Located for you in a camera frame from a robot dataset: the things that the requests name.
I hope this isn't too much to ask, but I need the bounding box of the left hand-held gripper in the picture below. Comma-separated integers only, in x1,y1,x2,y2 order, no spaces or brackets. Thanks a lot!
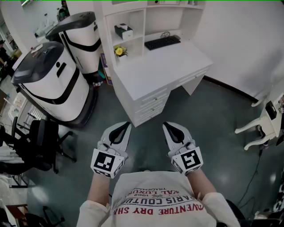
90,121,132,179

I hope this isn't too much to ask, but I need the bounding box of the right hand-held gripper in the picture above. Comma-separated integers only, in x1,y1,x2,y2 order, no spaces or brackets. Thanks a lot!
162,121,204,176

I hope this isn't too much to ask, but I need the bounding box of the green and white tissues box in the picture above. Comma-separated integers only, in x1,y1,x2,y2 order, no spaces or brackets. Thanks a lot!
114,23,134,41

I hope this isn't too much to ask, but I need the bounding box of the person's left forearm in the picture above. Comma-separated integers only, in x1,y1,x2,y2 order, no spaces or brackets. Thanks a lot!
87,172,112,207

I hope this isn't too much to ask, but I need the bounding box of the person's right forearm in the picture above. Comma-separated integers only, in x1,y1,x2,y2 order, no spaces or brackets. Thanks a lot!
185,170,217,200

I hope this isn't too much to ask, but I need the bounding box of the white desk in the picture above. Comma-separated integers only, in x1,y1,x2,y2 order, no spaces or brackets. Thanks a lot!
93,0,215,129

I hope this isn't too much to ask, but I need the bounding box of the person's white printed shirt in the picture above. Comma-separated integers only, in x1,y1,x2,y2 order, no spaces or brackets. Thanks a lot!
76,170,241,227

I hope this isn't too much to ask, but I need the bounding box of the purple printed box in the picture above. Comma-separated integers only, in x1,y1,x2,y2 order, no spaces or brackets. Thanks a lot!
99,52,113,86

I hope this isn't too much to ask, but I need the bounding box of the black office chair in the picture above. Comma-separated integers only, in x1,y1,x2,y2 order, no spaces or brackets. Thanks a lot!
0,117,78,175

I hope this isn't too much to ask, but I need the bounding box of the white and black service robot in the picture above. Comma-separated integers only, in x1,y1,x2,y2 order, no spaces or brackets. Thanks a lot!
10,40,99,129
45,11,103,75

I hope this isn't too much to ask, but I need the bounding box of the yellow flower in white pot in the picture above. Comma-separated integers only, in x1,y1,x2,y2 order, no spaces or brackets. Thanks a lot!
113,44,129,63

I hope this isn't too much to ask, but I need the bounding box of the white ornate side table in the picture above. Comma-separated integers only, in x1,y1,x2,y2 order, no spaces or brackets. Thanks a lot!
234,92,284,152

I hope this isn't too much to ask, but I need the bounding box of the black keyboard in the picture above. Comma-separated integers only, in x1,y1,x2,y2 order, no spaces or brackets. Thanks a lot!
144,35,181,51

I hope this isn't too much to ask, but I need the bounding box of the black floor cable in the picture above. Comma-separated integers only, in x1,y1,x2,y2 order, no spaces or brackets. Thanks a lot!
234,150,267,214

